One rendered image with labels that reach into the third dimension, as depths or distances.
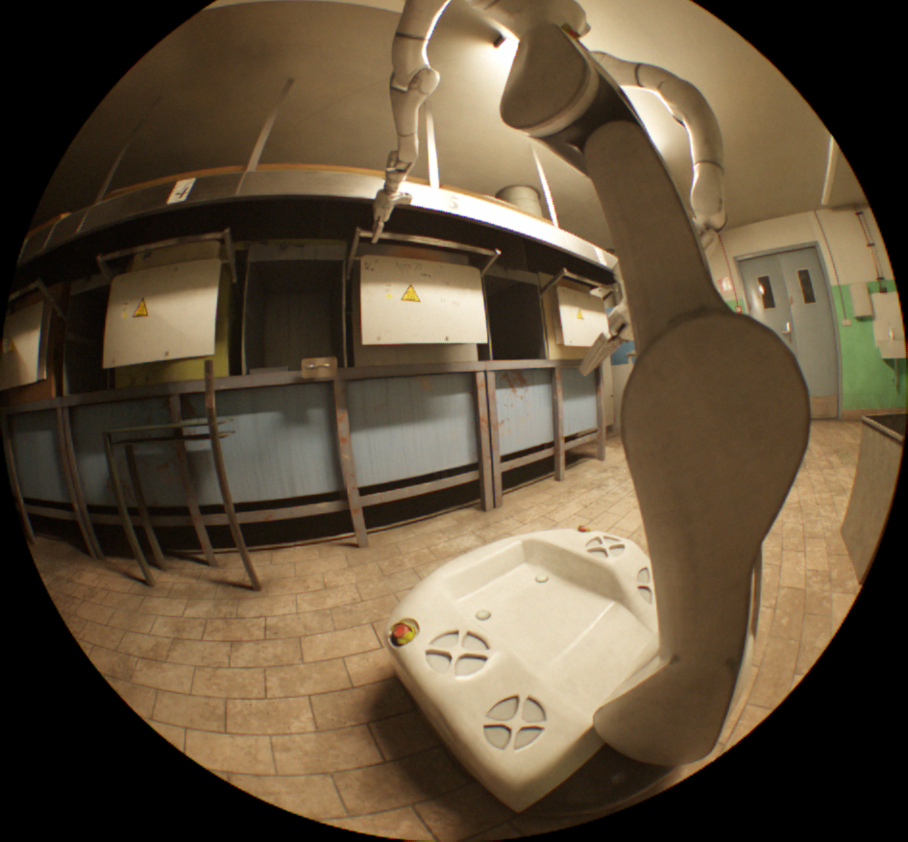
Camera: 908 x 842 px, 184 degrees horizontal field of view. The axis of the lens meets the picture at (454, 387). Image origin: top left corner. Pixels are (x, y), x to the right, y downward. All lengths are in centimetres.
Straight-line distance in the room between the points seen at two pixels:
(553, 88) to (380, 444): 135
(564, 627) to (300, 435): 118
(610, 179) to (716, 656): 45
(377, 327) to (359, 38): 159
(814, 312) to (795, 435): 425
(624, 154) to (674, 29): 188
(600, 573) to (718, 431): 48
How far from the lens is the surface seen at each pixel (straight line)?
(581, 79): 40
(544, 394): 192
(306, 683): 94
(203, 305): 126
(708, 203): 57
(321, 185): 124
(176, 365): 140
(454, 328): 132
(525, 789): 52
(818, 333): 444
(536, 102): 40
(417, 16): 78
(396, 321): 121
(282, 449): 133
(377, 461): 137
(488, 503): 166
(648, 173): 32
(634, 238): 29
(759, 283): 441
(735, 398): 21
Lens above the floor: 74
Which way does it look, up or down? 1 degrees down
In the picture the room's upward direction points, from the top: 5 degrees counter-clockwise
